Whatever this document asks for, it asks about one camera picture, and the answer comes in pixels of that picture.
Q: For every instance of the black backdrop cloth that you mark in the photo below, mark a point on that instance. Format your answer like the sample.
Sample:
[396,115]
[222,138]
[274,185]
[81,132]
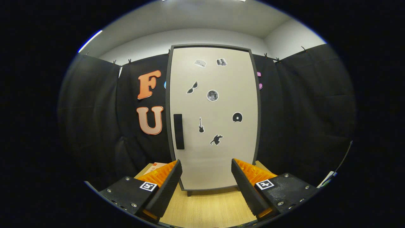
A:
[300,126]

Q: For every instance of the white and green object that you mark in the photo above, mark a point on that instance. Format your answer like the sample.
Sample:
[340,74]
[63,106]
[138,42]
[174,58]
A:
[327,179]

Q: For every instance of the row of black clips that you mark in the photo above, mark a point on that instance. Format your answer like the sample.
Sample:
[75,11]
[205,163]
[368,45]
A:
[129,60]

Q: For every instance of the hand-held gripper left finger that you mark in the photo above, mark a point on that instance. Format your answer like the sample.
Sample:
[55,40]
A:
[167,193]

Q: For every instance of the beige shoe cabinet door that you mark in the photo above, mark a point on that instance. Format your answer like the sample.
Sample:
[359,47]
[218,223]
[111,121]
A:
[215,158]

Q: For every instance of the ceiling strip light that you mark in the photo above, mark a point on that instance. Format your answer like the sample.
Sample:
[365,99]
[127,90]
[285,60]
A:
[90,41]

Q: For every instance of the dark grey shoe cabinet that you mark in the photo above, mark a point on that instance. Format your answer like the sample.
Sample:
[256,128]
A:
[167,95]

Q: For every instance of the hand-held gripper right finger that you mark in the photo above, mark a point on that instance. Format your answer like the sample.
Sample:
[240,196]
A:
[246,193]

